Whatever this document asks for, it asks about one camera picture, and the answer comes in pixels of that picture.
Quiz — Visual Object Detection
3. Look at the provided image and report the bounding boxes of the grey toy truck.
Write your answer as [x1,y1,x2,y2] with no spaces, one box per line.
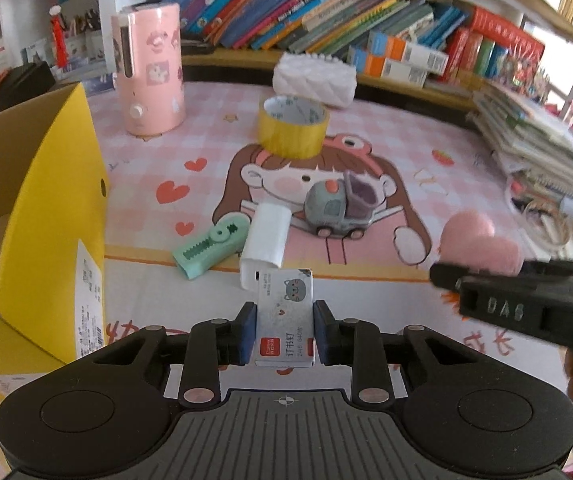
[303,170,382,240]

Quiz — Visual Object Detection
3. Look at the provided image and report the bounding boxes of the pink plush bird orange beak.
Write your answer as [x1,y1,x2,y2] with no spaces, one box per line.
[438,210,524,276]

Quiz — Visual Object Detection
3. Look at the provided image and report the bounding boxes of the black electronic keyboard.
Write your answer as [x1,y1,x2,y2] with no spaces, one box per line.
[0,62,55,112]

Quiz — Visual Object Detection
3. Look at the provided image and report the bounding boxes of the white orange box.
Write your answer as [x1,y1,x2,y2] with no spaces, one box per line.
[347,47,427,88]
[365,32,449,77]

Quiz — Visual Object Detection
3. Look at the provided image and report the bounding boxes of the yellow cardboard box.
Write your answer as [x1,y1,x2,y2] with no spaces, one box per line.
[0,84,108,400]

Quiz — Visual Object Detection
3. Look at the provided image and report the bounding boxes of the green crocodile stapler remover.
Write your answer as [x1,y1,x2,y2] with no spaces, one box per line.
[172,212,251,280]

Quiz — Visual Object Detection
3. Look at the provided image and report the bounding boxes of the white bookshelf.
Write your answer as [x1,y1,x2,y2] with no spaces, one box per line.
[0,0,573,111]

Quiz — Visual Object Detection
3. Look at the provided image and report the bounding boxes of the pink cylindrical humidifier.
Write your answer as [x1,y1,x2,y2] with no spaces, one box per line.
[112,3,187,138]

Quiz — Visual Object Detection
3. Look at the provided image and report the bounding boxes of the white quilted pouch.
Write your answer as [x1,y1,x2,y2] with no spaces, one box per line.
[272,52,357,108]

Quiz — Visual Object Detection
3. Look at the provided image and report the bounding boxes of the white orange box upper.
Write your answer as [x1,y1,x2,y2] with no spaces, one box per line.
[365,32,449,77]

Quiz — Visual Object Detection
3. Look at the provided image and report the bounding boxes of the white orange box lower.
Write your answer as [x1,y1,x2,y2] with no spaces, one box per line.
[347,47,427,88]

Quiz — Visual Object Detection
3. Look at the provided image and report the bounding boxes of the stack of papers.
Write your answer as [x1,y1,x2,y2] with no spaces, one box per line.
[469,84,573,259]

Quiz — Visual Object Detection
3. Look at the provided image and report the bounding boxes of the pink checkered tablecloth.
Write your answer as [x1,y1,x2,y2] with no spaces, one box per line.
[0,79,573,470]

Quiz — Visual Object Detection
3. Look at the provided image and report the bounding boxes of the white staples box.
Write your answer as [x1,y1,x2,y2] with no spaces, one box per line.
[255,269,315,368]

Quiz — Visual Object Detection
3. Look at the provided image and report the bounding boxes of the row of books lower shelf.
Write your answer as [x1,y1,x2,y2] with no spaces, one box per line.
[160,0,548,86]

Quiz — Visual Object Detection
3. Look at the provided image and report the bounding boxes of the yellow tape roll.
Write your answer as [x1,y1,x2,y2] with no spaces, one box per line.
[257,94,329,159]

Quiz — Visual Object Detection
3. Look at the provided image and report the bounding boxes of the white power adapter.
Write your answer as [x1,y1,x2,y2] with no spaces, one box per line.
[240,203,292,292]

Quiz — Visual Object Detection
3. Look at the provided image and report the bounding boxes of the red tassel ornament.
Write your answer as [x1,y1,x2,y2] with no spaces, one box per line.
[49,4,68,70]

